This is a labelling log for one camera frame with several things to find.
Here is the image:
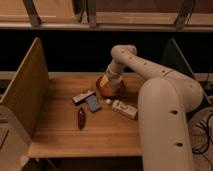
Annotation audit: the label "upper wooden shelf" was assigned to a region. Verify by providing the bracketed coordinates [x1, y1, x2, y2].
[0, 0, 213, 32]

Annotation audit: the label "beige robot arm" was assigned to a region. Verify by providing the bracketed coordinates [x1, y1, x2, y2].
[96, 45, 203, 171]

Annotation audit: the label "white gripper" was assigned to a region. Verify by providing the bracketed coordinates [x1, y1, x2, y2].
[98, 60, 124, 90]

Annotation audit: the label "blue grey box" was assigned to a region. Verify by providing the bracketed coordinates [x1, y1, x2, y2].
[86, 95, 101, 113]

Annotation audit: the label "dark red toy boat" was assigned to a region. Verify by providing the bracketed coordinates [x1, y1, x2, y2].
[78, 108, 86, 130]

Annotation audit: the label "black cables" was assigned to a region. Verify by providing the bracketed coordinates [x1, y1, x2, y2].
[191, 111, 213, 156]

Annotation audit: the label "red grey flat bar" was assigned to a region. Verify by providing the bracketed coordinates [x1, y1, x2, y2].
[72, 89, 95, 104]

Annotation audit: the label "right wooden side panel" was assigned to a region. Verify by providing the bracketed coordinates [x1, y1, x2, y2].
[161, 38, 212, 105]

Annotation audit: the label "white bottle with cap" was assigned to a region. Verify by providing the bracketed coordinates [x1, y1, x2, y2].
[106, 99, 137, 119]

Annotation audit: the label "left wooden side panel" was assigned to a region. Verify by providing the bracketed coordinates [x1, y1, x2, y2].
[0, 38, 49, 142]

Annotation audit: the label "wooden side panel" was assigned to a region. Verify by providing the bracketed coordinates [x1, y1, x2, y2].
[0, 38, 49, 142]
[161, 38, 212, 105]

